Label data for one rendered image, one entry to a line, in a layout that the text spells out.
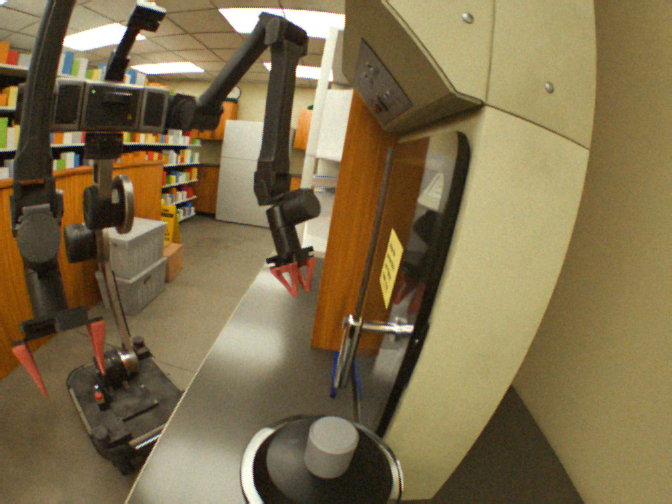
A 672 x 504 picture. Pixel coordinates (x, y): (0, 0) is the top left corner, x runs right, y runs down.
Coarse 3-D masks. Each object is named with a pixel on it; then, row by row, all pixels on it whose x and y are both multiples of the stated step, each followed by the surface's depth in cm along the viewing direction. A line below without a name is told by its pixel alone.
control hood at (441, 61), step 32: (352, 0) 19; (384, 0) 16; (416, 0) 16; (448, 0) 16; (480, 0) 15; (352, 32) 26; (384, 32) 20; (416, 32) 16; (448, 32) 16; (480, 32) 16; (352, 64) 35; (384, 64) 25; (416, 64) 20; (448, 64) 17; (480, 64) 17; (416, 96) 24; (448, 96) 19; (480, 96) 18; (384, 128) 47
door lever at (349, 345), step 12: (348, 324) 28; (360, 324) 28; (372, 324) 28; (384, 324) 29; (396, 324) 28; (348, 336) 28; (396, 336) 28; (348, 348) 29; (348, 360) 29; (336, 372) 30; (348, 372) 30; (336, 384) 30
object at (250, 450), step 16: (304, 416) 21; (320, 416) 21; (336, 416) 21; (368, 432) 20; (256, 448) 17; (384, 448) 19; (240, 464) 15; (240, 480) 14; (400, 480) 16; (256, 496) 13; (400, 496) 15
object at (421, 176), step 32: (416, 160) 31; (448, 160) 21; (416, 192) 30; (448, 192) 21; (384, 224) 45; (416, 224) 28; (448, 224) 21; (384, 256) 41; (416, 256) 27; (416, 288) 25; (384, 320) 35; (416, 320) 24; (384, 352) 32; (352, 384) 48; (384, 384) 29; (384, 416) 27
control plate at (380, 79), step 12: (360, 48) 27; (360, 60) 31; (372, 60) 27; (360, 72) 35; (372, 72) 30; (384, 72) 27; (360, 84) 39; (372, 84) 34; (384, 84) 30; (396, 84) 27; (372, 96) 38; (396, 96) 29; (372, 108) 44; (396, 108) 32; (408, 108) 29; (384, 120) 42
